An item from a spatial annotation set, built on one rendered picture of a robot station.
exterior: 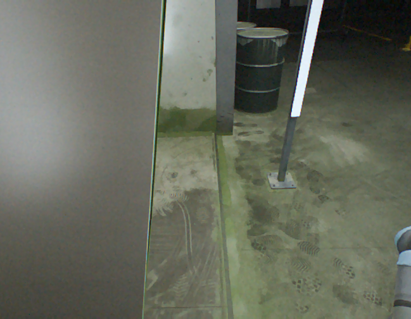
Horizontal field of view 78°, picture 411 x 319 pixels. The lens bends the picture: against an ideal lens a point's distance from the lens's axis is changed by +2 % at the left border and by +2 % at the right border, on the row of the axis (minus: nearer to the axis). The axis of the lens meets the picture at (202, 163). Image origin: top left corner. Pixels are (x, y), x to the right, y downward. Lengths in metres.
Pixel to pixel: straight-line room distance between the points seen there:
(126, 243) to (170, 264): 1.21
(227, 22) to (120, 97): 2.20
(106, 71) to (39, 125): 0.09
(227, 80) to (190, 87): 0.35
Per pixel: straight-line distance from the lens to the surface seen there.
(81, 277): 0.49
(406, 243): 0.84
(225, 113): 2.66
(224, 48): 2.46
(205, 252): 1.62
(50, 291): 0.53
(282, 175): 2.14
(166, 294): 1.52
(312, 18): 1.69
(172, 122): 2.71
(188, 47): 2.46
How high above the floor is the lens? 1.38
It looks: 36 degrees down
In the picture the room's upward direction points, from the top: 3 degrees counter-clockwise
